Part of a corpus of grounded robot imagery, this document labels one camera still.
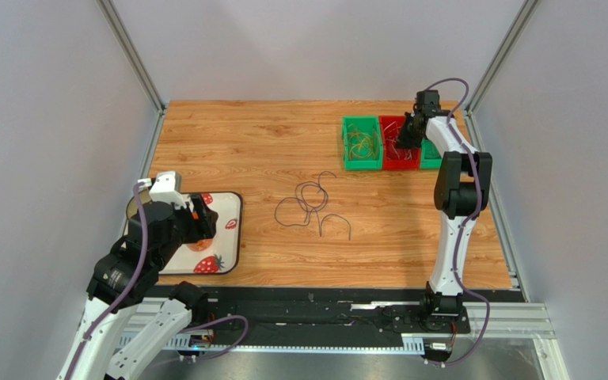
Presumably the yellow cable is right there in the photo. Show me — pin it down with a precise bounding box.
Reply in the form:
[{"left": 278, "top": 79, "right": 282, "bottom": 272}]
[{"left": 348, "top": 131, "right": 378, "bottom": 161}]

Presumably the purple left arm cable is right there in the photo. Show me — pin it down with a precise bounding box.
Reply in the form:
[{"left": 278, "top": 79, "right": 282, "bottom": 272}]
[{"left": 64, "top": 181, "right": 249, "bottom": 380}]

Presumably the green storage bin left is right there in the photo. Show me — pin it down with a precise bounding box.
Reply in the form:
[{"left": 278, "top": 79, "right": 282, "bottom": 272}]
[{"left": 341, "top": 116, "right": 384, "bottom": 171}]

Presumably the red storage bin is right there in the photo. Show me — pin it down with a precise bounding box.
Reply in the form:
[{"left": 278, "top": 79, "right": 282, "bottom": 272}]
[{"left": 378, "top": 113, "right": 423, "bottom": 171}]

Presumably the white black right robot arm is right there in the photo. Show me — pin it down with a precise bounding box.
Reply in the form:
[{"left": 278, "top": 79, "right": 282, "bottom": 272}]
[{"left": 394, "top": 89, "right": 492, "bottom": 331}]

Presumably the green storage bin right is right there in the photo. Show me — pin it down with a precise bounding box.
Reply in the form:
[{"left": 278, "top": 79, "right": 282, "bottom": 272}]
[{"left": 420, "top": 139, "right": 442, "bottom": 169}]

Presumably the green storage bin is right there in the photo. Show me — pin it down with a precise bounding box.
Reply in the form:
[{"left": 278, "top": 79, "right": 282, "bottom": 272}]
[
  {"left": 341, "top": 116, "right": 384, "bottom": 171},
  {"left": 420, "top": 139, "right": 442, "bottom": 169}
]

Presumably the aluminium frame post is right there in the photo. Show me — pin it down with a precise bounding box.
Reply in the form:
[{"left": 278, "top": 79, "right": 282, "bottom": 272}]
[
  {"left": 466, "top": 0, "right": 541, "bottom": 113},
  {"left": 97, "top": 0, "right": 165, "bottom": 115}
]

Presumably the aluminium frame post right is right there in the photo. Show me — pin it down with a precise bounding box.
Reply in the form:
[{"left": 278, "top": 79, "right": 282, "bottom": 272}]
[{"left": 466, "top": 0, "right": 541, "bottom": 113}]

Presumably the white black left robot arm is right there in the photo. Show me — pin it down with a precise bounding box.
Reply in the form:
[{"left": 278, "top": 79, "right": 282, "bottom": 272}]
[{"left": 59, "top": 193, "right": 219, "bottom": 379}]

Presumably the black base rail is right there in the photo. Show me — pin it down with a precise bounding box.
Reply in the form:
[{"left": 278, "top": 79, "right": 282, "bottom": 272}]
[{"left": 146, "top": 284, "right": 526, "bottom": 349}]

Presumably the white strawberry print tray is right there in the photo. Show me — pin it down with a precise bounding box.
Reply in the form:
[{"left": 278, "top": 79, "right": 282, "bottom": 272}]
[{"left": 124, "top": 190, "right": 245, "bottom": 276}]

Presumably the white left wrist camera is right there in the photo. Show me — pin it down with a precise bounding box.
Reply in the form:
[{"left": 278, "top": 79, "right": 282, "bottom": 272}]
[{"left": 134, "top": 170, "right": 187, "bottom": 210}]

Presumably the clear glass bowl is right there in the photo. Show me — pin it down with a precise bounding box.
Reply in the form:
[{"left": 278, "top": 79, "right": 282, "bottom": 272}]
[{"left": 125, "top": 189, "right": 151, "bottom": 220}]

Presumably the aluminium frame post left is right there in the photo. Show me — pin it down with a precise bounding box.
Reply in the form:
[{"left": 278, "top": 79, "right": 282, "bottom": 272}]
[{"left": 97, "top": 0, "right": 165, "bottom": 115}]

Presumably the orange transparent cup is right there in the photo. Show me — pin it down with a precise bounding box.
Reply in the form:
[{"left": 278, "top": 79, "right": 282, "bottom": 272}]
[{"left": 186, "top": 239, "right": 213, "bottom": 252}]

